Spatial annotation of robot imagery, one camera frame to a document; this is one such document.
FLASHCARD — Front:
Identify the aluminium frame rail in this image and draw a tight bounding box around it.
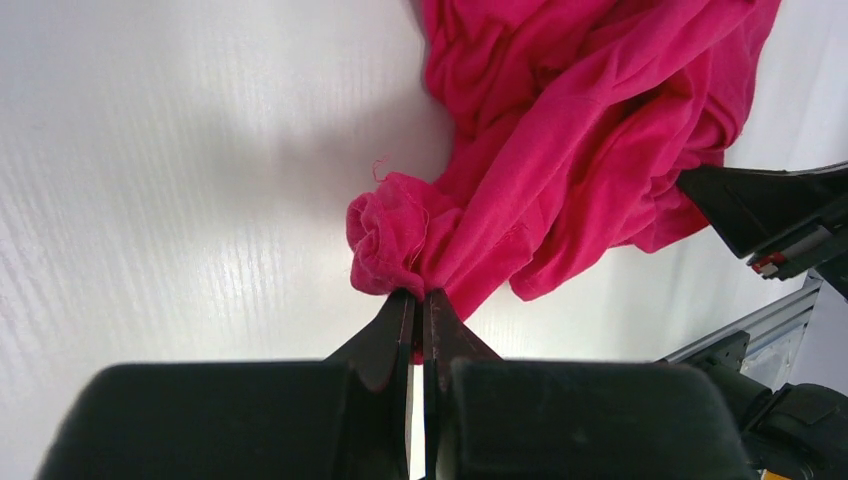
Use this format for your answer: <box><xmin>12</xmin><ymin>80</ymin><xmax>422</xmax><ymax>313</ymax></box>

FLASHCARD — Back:
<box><xmin>661</xmin><ymin>276</ymin><xmax>822</xmax><ymax>370</ymax></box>

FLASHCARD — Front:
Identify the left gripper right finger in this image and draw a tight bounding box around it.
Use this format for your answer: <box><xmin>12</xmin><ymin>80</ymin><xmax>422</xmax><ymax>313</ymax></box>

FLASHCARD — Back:
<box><xmin>422</xmin><ymin>289</ymin><xmax>501</xmax><ymax>479</ymax></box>

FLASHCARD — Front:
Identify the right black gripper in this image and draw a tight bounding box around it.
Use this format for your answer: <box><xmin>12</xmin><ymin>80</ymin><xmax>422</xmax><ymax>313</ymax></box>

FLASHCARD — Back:
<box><xmin>677</xmin><ymin>162</ymin><xmax>847</xmax><ymax>298</ymax></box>

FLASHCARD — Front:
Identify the pink t shirt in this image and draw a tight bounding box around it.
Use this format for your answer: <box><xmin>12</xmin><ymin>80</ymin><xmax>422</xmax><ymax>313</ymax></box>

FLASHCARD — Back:
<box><xmin>346</xmin><ymin>1</ymin><xmax>780</xmax><ymax>318</ymax></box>

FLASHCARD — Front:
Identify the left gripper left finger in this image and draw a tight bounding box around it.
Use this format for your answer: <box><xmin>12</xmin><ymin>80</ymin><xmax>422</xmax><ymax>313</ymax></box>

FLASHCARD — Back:
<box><xmin>327</xmin><ymin>290</ymin><xmax>416</xmax><ymax>479</ymax></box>

